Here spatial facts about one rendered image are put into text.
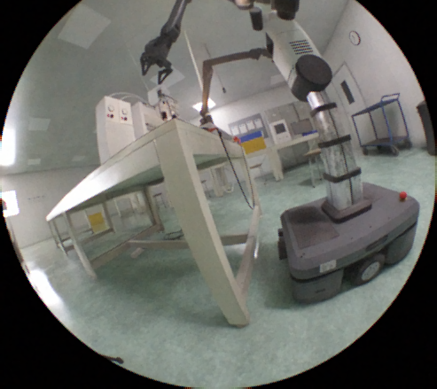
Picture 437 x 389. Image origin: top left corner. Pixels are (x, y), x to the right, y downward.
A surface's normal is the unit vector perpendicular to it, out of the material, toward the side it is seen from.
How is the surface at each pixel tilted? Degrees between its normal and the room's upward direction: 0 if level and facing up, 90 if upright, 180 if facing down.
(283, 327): 0
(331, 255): 45
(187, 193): 90
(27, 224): 90
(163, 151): 90
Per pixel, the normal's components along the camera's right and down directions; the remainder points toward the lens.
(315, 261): -0.42, -0.61
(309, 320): -0.30, -0.95
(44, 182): 0.91, -0.29
